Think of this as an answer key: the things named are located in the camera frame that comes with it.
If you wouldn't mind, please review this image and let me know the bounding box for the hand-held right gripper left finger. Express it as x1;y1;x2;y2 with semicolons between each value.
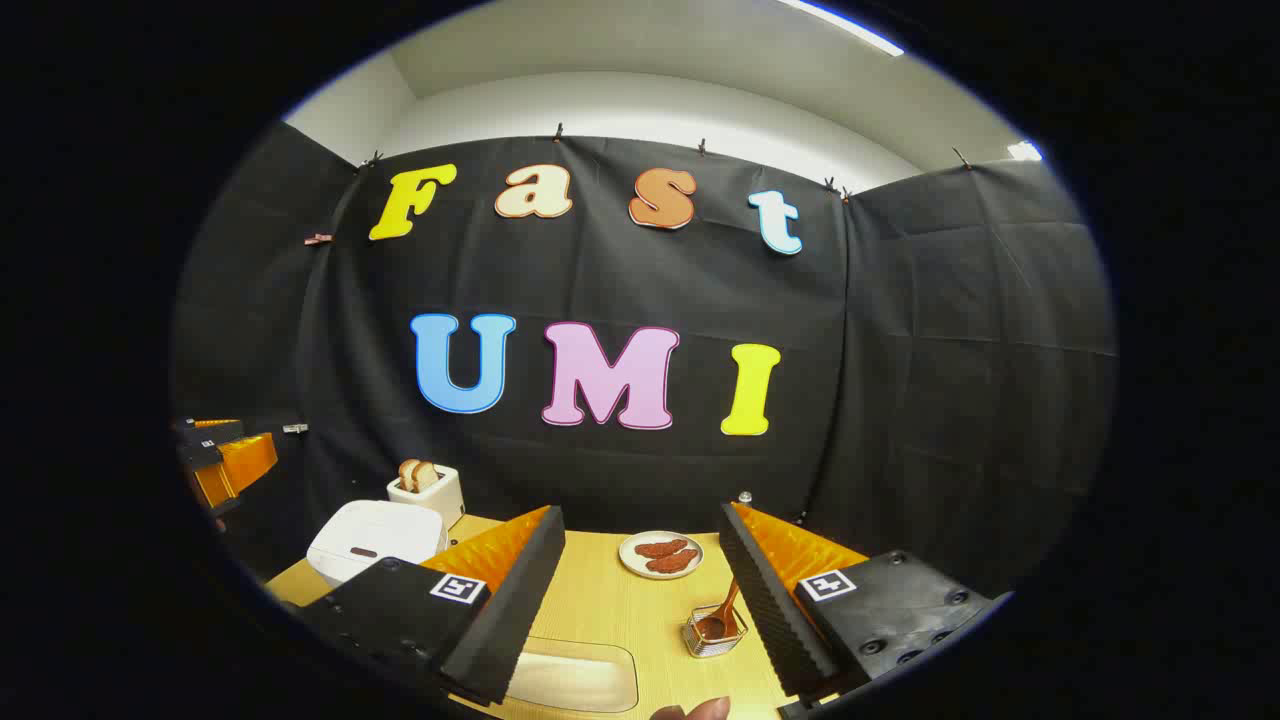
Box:
298;505;567;709

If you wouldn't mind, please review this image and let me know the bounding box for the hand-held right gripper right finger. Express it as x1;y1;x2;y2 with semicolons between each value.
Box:
718;500;1013;716

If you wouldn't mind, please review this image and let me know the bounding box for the brown wooden spoon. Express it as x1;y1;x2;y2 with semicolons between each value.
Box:
695;578;743;641

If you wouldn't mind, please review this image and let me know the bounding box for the clear box of white rice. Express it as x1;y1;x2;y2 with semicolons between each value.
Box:
505;637;639;714

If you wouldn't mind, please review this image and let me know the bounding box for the white rice cooker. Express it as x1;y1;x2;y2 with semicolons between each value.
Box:
306;499;448;589

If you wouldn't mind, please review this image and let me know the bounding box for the white round plate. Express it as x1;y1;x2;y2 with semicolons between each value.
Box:
618;530;704;580

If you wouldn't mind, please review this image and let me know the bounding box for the white toaster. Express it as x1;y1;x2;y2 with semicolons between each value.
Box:
387;465;465;531

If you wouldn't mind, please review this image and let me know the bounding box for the black backdrop cloth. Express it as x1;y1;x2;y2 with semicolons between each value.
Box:
172;120;1118;601

